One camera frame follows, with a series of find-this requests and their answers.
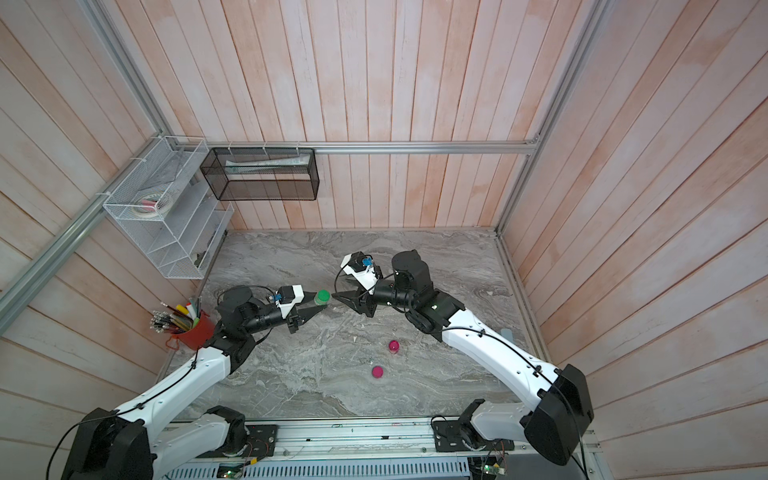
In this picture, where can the green paint jar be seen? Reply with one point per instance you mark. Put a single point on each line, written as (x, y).
(322, 297)

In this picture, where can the white wire shelf rack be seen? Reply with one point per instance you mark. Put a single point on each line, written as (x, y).
(182, 243)

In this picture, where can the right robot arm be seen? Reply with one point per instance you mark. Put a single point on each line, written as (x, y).
(553, 407)

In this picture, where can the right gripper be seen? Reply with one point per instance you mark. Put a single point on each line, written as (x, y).
(359, 304)

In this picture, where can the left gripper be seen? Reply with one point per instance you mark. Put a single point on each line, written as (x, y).
(303, 317)

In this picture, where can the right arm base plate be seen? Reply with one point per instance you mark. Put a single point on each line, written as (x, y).
(458, 436)

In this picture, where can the black mesh wall basket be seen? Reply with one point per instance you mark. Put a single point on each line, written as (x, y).
(262, 173)

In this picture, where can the tape roll on shelf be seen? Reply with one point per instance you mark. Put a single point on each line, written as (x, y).
(150, 206)

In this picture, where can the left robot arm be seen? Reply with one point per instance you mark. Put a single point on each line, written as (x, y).
(132, 442)

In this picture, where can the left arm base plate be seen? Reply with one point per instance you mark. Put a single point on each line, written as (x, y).
(257, 441)

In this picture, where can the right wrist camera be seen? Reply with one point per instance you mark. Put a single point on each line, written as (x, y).
(362, 268)

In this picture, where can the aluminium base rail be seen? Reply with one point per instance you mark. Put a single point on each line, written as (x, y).
(360, 441)

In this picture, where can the bundle of pencils and pens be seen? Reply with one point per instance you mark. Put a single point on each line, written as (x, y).
(175, 320)

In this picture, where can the red pencil cup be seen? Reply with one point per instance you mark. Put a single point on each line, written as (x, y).
(197, 336)

